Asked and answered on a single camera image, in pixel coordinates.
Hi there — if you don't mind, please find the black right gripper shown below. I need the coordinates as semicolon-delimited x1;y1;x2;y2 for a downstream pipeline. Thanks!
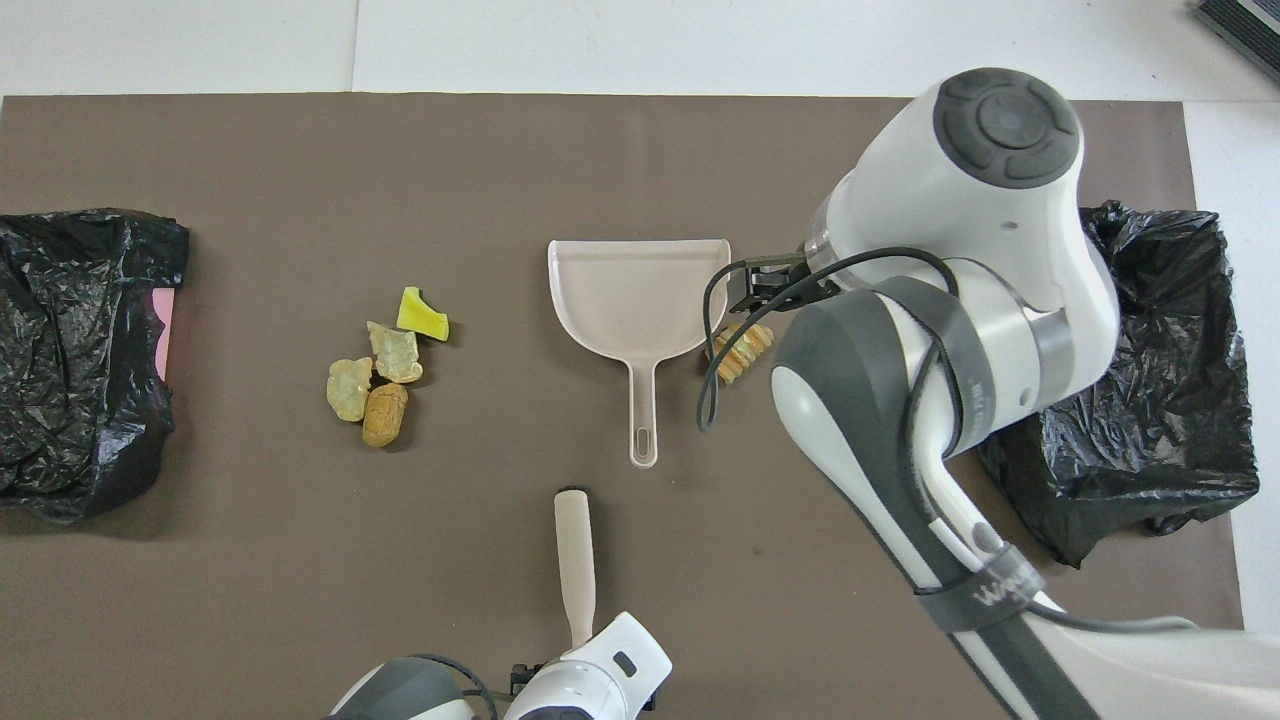
728;252;836;319

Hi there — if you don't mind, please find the striped toy croissant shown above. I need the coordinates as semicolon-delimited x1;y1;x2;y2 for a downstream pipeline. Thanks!
705;322;776;386

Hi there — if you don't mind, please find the beige plastic dustpan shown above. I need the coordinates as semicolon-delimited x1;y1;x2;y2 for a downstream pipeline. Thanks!
547;238;733;469

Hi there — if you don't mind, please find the brown toy bread roll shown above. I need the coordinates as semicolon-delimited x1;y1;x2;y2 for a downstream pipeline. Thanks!
361;383;410;449

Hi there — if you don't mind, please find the pale toy bread piece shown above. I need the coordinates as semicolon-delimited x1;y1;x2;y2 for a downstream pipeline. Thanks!
327;357;374;423
366;321;424;385

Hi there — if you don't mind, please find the yellow sponge wedge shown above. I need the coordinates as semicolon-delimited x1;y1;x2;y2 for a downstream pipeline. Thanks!
396;287;451;342

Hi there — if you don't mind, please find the black plastic trash bag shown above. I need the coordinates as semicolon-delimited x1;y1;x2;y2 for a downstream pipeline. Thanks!
975;200;1261;569
0;208;191;526

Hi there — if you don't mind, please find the pink plastic bin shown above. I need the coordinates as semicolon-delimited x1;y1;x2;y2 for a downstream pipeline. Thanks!
152;288;183;383

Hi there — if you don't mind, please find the brown table mat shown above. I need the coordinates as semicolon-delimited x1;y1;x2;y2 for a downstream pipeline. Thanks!
0;95;1251;720

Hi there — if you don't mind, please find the dark ribbed panel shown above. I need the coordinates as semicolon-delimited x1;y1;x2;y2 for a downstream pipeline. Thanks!
1195;0;1280;86

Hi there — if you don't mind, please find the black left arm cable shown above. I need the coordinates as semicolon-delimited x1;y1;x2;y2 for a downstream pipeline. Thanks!
400;655;498;720

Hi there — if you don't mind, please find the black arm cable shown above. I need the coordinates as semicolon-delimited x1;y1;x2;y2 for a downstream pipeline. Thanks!
697;247;1201;633
400;655;498;720

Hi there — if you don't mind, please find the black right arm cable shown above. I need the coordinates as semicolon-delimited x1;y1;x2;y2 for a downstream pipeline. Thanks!
697;247;1201;633

